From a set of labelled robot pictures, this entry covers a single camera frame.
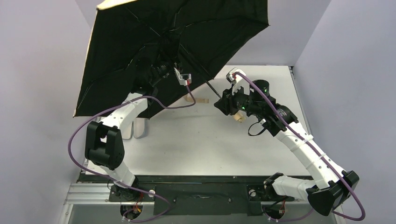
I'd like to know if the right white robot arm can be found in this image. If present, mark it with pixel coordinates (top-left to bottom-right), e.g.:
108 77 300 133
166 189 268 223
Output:
214 80 360 216

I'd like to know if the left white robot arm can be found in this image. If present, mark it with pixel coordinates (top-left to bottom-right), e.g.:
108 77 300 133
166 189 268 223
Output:
85 63 180 200

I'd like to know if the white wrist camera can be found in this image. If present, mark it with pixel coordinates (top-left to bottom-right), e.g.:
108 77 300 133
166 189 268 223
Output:
226 67 246 95
174 68 192 86

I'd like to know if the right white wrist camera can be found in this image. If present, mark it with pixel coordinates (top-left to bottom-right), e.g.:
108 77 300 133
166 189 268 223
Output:
226 67 246 95

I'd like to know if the purple zippered umbrella case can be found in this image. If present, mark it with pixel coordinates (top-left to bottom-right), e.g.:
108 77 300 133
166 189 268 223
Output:
121 118 149 140

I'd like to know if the beige umbrella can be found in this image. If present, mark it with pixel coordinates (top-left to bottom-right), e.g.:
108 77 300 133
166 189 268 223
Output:
74 0 269 118

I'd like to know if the aluminium front rail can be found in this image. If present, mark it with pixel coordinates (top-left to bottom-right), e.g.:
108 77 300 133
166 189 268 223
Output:
64 183 343 205

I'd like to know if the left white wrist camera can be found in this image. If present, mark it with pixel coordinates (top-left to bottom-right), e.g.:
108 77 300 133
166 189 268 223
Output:
174 68 192 86

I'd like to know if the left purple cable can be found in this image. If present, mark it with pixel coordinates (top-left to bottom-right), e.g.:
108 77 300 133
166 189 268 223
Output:
67 85 197 223

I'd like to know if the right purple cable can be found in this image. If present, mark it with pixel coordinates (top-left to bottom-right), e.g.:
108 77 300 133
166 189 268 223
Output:
233 71 366 223

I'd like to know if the aluminium left side rail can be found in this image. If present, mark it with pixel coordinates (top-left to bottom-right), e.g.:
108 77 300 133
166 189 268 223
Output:
81 159 89 174

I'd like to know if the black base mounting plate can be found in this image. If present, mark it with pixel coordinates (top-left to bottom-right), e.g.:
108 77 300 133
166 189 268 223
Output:
78 174 296 219

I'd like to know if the purple cable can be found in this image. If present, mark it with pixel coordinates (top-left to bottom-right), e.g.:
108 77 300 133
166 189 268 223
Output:
67 85 197 223
233 71 366 223

